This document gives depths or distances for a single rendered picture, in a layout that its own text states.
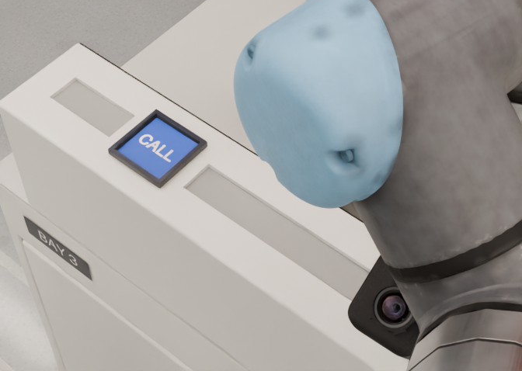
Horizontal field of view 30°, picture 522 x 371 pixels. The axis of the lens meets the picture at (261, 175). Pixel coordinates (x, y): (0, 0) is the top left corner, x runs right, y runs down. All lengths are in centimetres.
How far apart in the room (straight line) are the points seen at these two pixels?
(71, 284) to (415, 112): 68
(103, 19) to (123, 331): 143
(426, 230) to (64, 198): 53
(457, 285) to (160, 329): 55
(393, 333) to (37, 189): 46
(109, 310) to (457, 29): 66
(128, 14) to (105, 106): 152
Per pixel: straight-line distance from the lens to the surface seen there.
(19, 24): 236
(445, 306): 39
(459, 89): 37
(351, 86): 34
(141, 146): 78
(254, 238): 72
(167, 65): 104
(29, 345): 182
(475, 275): 38
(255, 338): 77
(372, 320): 52
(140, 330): 96
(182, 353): 91
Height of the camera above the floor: 155
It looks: 51 degrees down
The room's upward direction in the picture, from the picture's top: straight up
